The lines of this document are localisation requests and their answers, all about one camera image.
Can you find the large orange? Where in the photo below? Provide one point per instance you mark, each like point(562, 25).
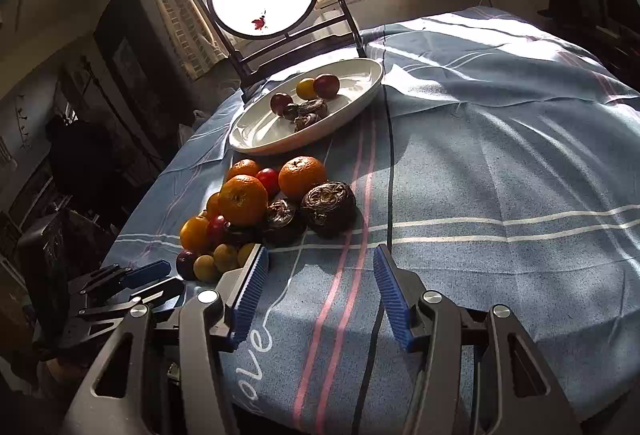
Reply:
point(242, 200)

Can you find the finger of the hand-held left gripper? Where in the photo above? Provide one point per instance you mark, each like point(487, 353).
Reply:
point(147, 271)
point(162, 294)

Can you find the large brown passion fruit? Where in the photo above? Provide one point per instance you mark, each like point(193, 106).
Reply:
point(328, 208)

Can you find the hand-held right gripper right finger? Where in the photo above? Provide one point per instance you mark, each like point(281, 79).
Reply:
point(392, 300)

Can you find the blue striped tablecloth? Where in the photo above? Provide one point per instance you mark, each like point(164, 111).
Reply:
point(475, 175)

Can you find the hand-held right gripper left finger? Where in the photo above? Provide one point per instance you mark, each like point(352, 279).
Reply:
point(248, 295)

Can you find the dark red plum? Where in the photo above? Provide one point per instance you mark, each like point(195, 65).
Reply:
point(281, 103)

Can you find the small orange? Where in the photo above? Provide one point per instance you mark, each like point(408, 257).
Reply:
point(212, 205)

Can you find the dark passion fruit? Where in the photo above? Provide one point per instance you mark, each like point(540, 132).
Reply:
point(240, 234)

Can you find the purple plum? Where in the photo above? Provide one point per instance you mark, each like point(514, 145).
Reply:
point(185, 264)

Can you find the white oval plate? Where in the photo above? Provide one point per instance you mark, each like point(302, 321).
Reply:
point(260, 130)

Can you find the yellow plum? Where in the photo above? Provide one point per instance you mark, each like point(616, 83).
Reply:
point(205, 268)
point(225, 257)
point(305, 89)
point(244, 253)

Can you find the dark wooden cabinet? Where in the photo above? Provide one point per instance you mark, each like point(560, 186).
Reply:
point(127, 65)

